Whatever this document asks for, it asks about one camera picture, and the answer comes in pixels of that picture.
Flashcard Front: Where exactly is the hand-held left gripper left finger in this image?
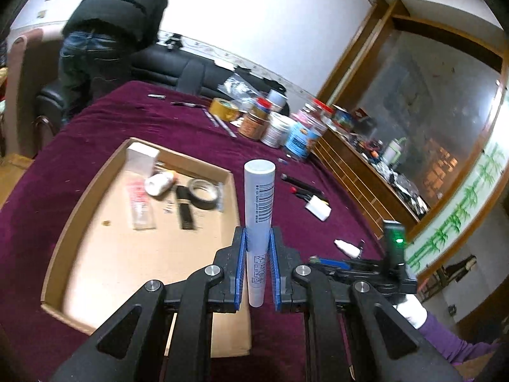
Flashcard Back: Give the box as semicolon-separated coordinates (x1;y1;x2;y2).
51;226;249;382

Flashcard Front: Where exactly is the small white plastic bottle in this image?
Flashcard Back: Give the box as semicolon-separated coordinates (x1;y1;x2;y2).
333;238;363;259

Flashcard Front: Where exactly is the person's right hand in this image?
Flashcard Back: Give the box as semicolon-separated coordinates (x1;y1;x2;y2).
392;297;429;330

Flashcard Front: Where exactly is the black marker grey cap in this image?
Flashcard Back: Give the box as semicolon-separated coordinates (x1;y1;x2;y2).
281;173;317;190

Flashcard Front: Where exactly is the brown padded armchair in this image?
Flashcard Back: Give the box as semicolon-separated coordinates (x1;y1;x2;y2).
7;28;65;160

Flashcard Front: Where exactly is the black tape roll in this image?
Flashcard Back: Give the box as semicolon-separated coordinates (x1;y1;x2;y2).
187;178;222;210

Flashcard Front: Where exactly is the white marker pen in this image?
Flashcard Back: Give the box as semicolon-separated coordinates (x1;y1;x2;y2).
242;159;276;308

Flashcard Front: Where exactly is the silver craft knife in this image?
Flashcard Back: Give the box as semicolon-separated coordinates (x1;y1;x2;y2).
202;109;224;128
216;118;238;139

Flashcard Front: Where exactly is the clear plastic bag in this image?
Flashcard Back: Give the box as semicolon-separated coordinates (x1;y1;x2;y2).
217;73;260;100

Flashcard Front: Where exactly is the cardboard box tray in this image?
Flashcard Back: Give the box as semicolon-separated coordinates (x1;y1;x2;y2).
40;137;254;359

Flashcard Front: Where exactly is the white round jar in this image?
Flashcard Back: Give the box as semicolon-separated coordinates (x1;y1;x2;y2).
260;112;295;149

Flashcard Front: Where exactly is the black leather sofa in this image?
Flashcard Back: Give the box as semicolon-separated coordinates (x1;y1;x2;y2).
35;43;292;129

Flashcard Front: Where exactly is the yellow tape roll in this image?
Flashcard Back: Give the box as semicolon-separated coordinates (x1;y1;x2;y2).
209;97;241;122

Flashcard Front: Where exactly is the person's right forearm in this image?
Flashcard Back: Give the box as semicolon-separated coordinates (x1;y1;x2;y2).
415;309;505;367

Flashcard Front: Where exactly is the white cup green lid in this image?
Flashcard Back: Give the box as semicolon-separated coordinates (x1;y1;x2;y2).
383;137;407;165

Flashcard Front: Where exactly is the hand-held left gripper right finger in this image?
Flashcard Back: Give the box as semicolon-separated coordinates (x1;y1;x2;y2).
269;228;464;382

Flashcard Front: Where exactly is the red lidded clear jar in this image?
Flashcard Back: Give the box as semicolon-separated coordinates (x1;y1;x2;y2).
302;98;335;125

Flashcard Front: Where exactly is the large white charger adapter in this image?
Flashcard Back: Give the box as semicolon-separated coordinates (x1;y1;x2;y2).
305;198;332;222

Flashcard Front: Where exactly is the clear plastic package red insert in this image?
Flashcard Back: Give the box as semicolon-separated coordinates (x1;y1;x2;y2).
126;179;157;230

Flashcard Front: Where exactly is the wooden sideboard with clutter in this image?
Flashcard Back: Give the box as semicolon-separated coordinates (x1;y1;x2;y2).
350;135;431;216

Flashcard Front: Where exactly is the white charger with prongs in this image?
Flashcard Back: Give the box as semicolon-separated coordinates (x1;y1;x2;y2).
126;143;160;173

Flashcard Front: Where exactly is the black box gold band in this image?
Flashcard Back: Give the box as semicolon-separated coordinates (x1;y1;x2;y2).
176;186;196;231

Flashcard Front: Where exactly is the amber plastic jar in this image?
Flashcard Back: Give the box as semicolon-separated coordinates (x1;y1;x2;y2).
238;109;271;141

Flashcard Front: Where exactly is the black marker yellow band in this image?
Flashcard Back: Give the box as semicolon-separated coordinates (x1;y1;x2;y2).
298;191;329;204

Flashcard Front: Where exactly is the black marker red cap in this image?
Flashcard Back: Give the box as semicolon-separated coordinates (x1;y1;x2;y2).
289;186;324;200

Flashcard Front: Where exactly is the clear jar blue cartoon label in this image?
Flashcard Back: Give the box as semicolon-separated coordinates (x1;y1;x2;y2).
284;121;325;162

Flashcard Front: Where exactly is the wooden brick-pattern cabinet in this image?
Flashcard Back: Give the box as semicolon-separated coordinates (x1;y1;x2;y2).
313;0;509;249

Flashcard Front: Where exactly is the bamboo wall sticker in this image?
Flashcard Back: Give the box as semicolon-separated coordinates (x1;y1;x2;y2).
406;139;509;275

